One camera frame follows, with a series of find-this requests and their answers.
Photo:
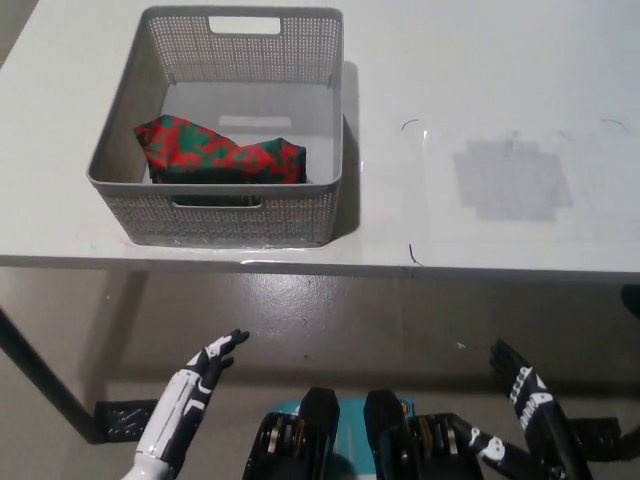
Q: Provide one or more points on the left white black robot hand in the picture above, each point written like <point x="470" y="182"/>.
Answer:
<point x="177" y="410"/>

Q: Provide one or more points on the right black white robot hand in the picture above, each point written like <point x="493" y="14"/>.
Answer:
<point x="535" y="400"/>

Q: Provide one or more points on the red green coffee bean bag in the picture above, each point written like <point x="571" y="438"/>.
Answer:
<point x="210" y="150"/>

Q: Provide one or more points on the black metal table leg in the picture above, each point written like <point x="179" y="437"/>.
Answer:
<point x="45" y="380"/>

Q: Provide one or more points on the grey perforated plastic basket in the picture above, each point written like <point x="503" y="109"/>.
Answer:
<point x="300" y="220"/>

